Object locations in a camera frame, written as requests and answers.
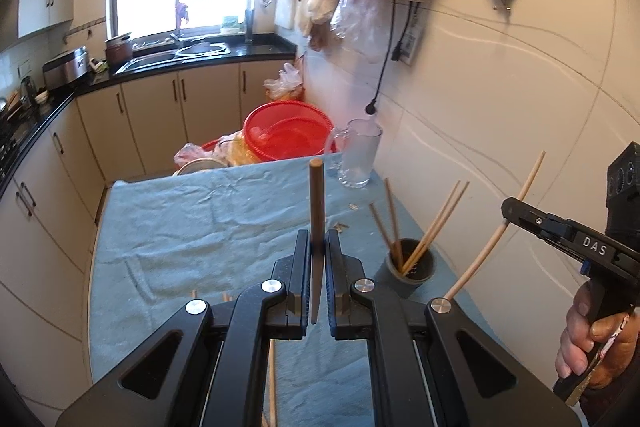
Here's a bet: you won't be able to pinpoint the blue-grey tablecloth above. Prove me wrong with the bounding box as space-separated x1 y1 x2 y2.
87 157 506 427

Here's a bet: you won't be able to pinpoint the brown wooden chopstick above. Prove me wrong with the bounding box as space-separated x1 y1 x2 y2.
368 203 403 265
384 178 405 268

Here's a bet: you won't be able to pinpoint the silver black rice cooker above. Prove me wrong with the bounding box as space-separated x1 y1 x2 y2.
42 47 93 90

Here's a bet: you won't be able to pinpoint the dark grey chopstick holder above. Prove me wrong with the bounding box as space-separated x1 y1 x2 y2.
384 238 437 300

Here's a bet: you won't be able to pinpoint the yellow food plastic bag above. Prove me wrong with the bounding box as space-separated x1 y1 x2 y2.
215 132 262 168

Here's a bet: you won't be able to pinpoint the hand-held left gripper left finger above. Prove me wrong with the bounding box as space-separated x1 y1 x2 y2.
55 229 313 427

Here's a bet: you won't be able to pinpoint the pinkish plastic bag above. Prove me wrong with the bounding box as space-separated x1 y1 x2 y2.
174 143 207 168

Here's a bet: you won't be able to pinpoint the dark brown chopstick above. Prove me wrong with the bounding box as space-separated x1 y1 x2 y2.
308 158 325 325

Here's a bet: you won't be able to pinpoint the tan wooden chopstick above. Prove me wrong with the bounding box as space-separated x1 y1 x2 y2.
404 181 472 275
267 339 277 427
402 180 462 273

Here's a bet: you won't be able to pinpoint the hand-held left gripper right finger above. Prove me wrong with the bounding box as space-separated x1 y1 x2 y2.
324 229 583 427

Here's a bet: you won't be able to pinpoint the pale wooden chopstick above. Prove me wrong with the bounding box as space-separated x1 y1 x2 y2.
442 151 547 303

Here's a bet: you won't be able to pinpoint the red plastic basin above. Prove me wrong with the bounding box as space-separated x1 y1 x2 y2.
243 102 337 164

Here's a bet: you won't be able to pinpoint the white bowl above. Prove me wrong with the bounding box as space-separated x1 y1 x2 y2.
172 157 228 178

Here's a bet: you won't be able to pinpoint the dark cooking pot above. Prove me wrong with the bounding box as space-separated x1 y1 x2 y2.
104 33 135 68

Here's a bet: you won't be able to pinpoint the person's right hand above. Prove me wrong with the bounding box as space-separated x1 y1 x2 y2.
555 284 640 408

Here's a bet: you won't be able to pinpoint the clear glass pitcher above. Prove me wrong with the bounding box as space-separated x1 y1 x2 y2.
325 119 384 188

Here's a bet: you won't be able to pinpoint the steel sink faucet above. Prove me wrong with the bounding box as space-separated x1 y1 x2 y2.
169 29 193 52

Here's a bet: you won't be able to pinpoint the black power cable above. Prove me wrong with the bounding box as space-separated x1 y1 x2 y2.
366 0 426 116

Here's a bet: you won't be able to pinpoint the beige kitchen base cabinets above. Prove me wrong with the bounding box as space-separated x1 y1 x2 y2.
0 57 298 408

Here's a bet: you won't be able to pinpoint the orange filled plastic bag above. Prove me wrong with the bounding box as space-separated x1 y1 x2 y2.
264 63 306 102

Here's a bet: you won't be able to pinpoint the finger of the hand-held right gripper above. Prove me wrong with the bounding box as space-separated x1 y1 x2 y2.
501 197 583 258

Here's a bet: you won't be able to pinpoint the black gas stove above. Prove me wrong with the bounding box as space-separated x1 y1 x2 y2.
0 122 26 178

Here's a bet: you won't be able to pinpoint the white cutting board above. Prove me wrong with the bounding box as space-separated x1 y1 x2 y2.
276 0 301 30

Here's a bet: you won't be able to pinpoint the steel kitchen sink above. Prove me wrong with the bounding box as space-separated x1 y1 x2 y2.
116 42 232 75

